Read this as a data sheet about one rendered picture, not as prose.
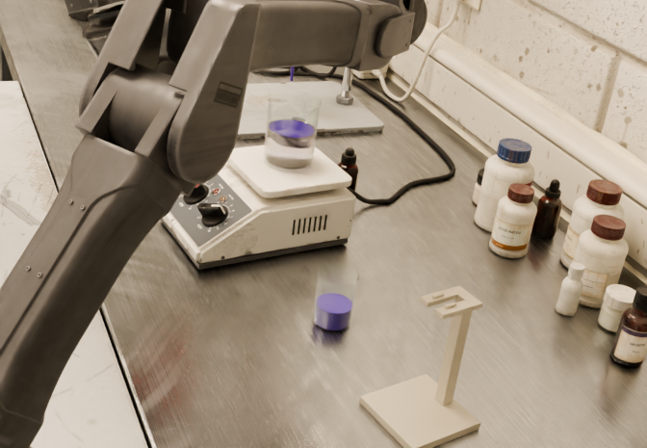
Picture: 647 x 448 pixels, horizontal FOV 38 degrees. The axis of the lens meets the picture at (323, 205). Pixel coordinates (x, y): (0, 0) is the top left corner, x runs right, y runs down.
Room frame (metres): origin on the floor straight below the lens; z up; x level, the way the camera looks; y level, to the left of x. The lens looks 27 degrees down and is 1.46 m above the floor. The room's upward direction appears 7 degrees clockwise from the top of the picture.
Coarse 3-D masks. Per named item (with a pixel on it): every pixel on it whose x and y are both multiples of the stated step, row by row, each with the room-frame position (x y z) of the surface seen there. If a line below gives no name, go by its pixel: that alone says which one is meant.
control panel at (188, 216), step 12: (216, 180) 1.01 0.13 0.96; (228, 192) 0.98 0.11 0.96; (180, 204) 0.99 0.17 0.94; (192, 204) 0.98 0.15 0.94; (228, 204) 0.96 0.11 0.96; (240, 204) 0.96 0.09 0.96; (180, 216) 0.97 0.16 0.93; (192, 216) 0.96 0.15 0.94; (228, 216) 0.94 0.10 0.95; (240, 216) 0.94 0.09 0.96; (192, 228) 0.94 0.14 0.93; (204, 228) 0.93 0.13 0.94; (216, 228) 0.93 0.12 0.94; (204, 240) 0.91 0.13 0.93
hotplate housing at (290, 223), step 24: (240, 192) 0.98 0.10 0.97; (312, 192) 1.00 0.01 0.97; (336, 192) 1.01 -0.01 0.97; (168, 216) 0.98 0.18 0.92; (264, 216) 0.94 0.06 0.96; (288, 216) 0.96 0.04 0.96; (312, 216) 0.97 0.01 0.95; (336, 216) 0.99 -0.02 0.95; (192, 240) 0.92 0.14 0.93; (216, 240) 0.91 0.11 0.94; (240, 240) 0.93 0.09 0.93; (264, 240) 0.94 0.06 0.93; (288, 240) 0.96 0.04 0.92; (312, 240) 0.98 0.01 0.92; (336, 240) 1.00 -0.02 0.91; (216, 264) 0.91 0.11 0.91
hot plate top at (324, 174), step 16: (240, 160) 1.02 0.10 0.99; (256, 160) 1.03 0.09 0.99; (320, 160) 1.05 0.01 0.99; (256, 176) 0.98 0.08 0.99; (272, 176) 0.99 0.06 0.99; (288, 176) 0.99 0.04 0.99; (304, 176) 1.00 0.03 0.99; (320, 176) 1.00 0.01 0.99; (336, 176) 1.01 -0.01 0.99; (272, 192) 0.95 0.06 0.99; (288, 192) 0.96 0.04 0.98; (304, 192) 0.97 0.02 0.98
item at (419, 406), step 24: (456, 288) 0.73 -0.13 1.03; (456, 312) 0.69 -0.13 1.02; (456, 336) 0.71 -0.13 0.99; (456, 360) 0.71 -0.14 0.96; (408, 384) 0.74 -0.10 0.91; (432, 384) 0.74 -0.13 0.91; (384, 408) 0.70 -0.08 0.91; (408, 408) 0.70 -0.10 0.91; (432, 408) 0.71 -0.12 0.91; (456, 408) 0.71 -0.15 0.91; (408, 432) 0.67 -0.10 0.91; (432, 432) 0.67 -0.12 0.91; (456, 432) 0.68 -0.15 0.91
